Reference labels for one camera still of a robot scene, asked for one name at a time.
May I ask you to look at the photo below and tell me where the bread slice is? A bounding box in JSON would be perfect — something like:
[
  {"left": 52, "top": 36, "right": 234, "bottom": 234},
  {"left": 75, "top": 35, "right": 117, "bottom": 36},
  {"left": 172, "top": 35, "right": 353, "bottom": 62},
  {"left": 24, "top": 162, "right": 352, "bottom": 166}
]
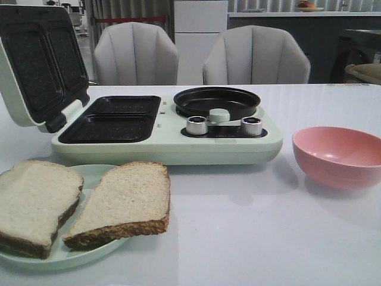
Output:
[
  {"left": 1, "top": 160, "right": 84, "bottom": 259},
  {"left": 63, "top": 161, "right": 171, "bottom": 249}
]

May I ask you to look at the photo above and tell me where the pink bowl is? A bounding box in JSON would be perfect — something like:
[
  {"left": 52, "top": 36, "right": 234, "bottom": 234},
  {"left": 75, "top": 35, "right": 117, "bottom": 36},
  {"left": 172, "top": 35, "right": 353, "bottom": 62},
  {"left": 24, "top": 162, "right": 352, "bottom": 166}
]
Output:
[{"left": 292, "top": 126, "right": 380, "bottom": 190}]

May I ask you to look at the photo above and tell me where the green breakfast maker lid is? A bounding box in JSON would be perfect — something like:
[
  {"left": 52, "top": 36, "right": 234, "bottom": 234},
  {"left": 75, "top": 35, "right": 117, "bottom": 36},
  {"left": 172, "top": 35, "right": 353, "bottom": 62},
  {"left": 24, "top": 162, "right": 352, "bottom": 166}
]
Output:
[{"left": 1, "top": 5, "right": 89, "bottom": 133}]

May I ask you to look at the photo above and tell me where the green breakfast maker base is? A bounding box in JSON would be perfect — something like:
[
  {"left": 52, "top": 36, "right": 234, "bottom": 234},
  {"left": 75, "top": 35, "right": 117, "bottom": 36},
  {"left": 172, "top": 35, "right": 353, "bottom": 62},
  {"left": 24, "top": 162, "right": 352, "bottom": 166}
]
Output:
[{"left": 51, "top": 95, "right": 283, "bottom": 165}]

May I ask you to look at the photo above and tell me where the left silver control knob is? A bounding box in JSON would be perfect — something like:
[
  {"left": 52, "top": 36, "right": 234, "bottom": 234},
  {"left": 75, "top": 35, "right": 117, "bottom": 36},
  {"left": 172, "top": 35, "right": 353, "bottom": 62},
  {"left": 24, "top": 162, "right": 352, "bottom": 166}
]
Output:
[{"left": 186, "top": 116, "right": 208, "bottom": 135}]

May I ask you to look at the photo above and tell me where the silver control knob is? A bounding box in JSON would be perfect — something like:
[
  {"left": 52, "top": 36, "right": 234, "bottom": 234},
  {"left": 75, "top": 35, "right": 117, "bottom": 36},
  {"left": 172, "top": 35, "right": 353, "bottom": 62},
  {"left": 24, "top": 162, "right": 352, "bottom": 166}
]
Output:
[
  {"left": 186, "top": 116, "right": 208, "bottom": 135},
  {"left": 240, "top": 117, "right": 263, "bottom": 136}
]

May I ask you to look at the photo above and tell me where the right silver control knob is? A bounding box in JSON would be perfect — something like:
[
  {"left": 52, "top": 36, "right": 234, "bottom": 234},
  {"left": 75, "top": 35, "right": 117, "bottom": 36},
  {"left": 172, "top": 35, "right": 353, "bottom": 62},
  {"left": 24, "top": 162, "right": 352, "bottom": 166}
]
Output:
[{"left": 240, "top": 117, "right": 263, "bottom": 136}]

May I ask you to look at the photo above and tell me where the black round frying pan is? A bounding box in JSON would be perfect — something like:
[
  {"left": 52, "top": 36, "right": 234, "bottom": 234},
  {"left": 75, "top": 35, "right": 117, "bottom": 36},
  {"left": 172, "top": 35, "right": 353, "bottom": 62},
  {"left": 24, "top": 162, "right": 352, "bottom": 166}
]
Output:
[{"left": 173, "top": 86, "right": 261, "bottom": 121}]

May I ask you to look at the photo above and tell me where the right beige chair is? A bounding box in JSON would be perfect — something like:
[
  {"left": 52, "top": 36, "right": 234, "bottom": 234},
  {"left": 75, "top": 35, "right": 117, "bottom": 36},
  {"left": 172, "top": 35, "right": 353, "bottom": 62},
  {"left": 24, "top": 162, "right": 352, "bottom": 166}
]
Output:
[{"left": 202, "top": 25, "right": 311, "bottom": 85}]

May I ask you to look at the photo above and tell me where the beige chair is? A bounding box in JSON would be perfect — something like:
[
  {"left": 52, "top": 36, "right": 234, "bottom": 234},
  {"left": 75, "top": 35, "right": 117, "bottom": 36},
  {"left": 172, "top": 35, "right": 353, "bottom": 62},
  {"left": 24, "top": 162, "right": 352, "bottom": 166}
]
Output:
[
  {"left": 94, "top": 22, "right": 179, "bottom": 86},
  {"left": 202, "top": 25, "right": 311, "bottom": 85}
]

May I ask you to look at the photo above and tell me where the left beige chair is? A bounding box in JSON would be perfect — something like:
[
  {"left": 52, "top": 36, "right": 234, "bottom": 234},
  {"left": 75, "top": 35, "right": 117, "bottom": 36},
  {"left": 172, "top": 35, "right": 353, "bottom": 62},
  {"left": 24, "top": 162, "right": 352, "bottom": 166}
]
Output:
[{"left": 94, "top": 22, "right": 179, "bottom": 86}]

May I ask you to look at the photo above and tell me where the white cabinet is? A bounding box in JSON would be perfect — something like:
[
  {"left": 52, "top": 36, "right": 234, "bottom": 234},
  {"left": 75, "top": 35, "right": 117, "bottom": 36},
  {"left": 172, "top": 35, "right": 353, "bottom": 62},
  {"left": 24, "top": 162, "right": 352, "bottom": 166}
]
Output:
[{"left": 174, "top": 1, "right": 228, "bottom": 85}]

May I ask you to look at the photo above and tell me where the red barrier belt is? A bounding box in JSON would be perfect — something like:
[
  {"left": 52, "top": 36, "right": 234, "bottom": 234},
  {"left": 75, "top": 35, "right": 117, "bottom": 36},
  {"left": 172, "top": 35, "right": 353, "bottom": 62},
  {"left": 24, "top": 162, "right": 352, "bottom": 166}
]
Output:
[{"left": 94, "top": 15, "right": 166, "bottom": 23}]

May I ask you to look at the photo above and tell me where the light green plate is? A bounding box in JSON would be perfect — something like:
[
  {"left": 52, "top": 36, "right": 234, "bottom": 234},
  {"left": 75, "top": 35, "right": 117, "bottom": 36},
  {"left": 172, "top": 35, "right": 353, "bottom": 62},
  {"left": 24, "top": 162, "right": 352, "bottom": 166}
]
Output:
[{"left": 1, "top": 164, "right": 127, "bottom": 271}]

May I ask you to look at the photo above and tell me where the dark sideboard counter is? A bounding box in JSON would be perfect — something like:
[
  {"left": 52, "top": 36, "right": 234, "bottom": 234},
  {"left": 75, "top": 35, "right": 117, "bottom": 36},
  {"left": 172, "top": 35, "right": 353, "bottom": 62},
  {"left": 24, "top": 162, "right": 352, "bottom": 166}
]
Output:
[{"left": 228, "top": 11, "right": 380, "bottom": 83}]

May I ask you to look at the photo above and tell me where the fruit plate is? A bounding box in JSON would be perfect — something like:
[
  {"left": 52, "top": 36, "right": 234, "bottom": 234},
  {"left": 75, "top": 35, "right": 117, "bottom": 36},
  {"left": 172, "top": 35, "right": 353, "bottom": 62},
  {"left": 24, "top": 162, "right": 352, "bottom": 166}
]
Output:
[{"left": 295, "top": 0, "right": 324, "bottom": 12}]

